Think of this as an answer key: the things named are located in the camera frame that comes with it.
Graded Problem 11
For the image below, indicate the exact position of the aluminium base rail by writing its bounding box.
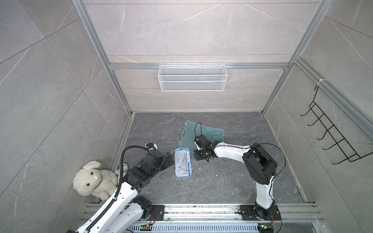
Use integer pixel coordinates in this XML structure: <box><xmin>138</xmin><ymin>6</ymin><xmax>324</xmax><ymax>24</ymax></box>
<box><xmin>78</xmin><ymin>203</ymin><xmax>324</xmax><ymax>224</ymax></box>

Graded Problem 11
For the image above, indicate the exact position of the white plush bear toy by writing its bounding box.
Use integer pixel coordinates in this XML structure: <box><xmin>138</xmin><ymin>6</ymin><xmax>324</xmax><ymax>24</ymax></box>
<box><xmin>72</xmin><ymin>160</ymin><xmax>118</xmax><ymax>201</ymax></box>

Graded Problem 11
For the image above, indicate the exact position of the blue clear small ruler box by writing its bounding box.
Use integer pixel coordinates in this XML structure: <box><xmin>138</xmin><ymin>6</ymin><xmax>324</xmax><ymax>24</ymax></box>
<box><xmin>174</xmin><ymin>148</ymin><xmax>192</xmax><ymax>178</ymax></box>

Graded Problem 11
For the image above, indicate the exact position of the white wire mesh basket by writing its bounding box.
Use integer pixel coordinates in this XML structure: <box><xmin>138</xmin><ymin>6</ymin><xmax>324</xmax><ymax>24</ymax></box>
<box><xmin>157</xmin><ymin>65</ymin><xmax>228</xmax><ymax>92</ymax></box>

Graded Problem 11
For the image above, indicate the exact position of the teal translucent ruler set case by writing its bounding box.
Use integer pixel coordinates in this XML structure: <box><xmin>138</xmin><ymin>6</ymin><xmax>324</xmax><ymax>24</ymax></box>
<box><xmin>178</xmin><ymin>119</ymin><xmax>225</xmax><ymax>152</ymax></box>

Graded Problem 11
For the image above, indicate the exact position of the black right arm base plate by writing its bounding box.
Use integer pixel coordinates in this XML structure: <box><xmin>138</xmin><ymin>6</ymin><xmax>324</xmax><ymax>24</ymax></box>
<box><xmin>238</xmin><ymin>204</ymin><xmax>282</xmax><ymax>221</ymax></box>

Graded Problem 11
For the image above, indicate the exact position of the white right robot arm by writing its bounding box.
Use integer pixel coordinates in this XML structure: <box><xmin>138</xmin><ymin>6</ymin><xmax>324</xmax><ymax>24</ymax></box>
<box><xmin>194</xmin><ymin>135</ymin><xmax>277</xmax><ymax>219</ymax></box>

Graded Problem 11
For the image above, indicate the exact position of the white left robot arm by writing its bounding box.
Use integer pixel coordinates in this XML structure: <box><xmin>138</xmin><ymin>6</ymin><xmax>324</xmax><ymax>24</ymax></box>
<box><xmin>75</xmin><ymin>143</ymin><xmax>175</xmax><ymax>233</ymax></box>

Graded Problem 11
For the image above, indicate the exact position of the black wire hook rack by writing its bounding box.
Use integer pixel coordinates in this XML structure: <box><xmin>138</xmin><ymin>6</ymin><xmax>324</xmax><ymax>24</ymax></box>
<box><xmin>300</xmin><ymin>86</ymin><xmax>373</xmax><ymax>165</ymax></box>

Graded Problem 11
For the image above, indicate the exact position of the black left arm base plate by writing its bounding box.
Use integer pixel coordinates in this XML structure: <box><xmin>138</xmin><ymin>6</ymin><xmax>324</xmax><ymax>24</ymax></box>
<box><xmin>140</xmin><ymin>204</ymin><xmax>165</xmax><ymax>222</ymax></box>

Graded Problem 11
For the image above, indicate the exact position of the white grille strip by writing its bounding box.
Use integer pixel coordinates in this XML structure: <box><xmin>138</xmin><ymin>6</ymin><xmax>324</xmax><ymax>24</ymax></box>
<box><xmin>124</xmin><ymin>222</ymin><xmax>259</xmax><ymax>233</ymax></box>

